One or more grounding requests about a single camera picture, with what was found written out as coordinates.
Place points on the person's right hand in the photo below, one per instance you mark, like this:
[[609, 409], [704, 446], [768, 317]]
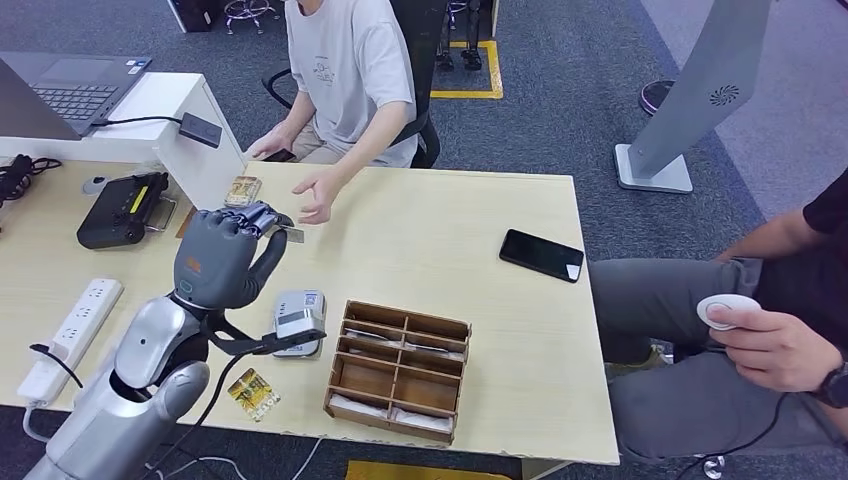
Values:
[[272, 142]]

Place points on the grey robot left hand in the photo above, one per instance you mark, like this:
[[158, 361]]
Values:
[[215, 262]]

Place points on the person's left hand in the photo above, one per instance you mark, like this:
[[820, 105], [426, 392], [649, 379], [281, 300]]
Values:
[[321, 192], [775, 351]]

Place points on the dark smartphone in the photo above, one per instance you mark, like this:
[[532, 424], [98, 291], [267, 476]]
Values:
[[279, 156]]

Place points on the landscape-print key card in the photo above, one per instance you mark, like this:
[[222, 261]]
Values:
[[424, 349], [291, 234]]

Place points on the white handheld clicker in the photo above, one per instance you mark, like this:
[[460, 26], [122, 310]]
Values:
[[725, 308]]

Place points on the white grey card reader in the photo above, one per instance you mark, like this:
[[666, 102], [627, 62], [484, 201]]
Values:
[[301, 299]]

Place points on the yellow patterned ID card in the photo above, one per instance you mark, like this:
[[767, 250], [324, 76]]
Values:
[[253, 394]]

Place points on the wooden card organizer box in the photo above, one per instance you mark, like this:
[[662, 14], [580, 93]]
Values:
[[397, 384]]

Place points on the person's right forearm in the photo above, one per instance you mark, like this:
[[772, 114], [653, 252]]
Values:
[[298, 116], [768, 233]]

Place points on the person's left forearm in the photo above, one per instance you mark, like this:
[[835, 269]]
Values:
[[838, 424], [374, 142]]

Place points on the person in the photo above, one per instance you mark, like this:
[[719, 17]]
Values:
[[354, 73], [696, 318]]

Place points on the hotel-print key card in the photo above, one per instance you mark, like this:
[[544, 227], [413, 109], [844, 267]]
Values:
[[363, 335]]

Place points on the black wristwatch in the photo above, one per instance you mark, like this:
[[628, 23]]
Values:
[[835, 386]]

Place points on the black adapter hub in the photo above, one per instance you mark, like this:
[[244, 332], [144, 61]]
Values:
[[201, 130]]

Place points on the white desk riser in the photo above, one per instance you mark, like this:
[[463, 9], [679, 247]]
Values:
[[197, 166]]

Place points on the black handheld controller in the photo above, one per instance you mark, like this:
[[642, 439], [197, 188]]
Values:
[[116, 212]]

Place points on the chrome stool base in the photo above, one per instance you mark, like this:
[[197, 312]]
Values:
[[246, 8]]

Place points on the white power strip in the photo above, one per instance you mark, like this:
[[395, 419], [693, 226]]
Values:
[[86, 318]]

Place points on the small grey round puck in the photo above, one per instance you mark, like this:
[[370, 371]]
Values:
[[95, 184]]

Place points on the black cabinet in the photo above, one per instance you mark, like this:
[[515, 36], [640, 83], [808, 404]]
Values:
[[195, 14]]

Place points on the black office chair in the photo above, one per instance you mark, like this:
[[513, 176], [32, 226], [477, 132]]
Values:
[[424, 40]]

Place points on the black humanoid robot legs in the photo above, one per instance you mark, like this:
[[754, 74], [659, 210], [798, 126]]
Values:
[[472, 60]]

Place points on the grey laptop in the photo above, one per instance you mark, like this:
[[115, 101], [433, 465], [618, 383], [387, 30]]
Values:
[[76, 94]]

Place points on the black smartphone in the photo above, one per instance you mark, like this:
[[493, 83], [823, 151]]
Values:
[[541, 255]]

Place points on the grey kiosk stand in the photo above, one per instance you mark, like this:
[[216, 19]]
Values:
[[702, 86]]

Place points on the round black floor base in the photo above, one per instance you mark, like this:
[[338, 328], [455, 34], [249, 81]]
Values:
[[652, 98]]

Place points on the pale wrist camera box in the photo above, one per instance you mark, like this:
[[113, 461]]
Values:
[[301, 323]]

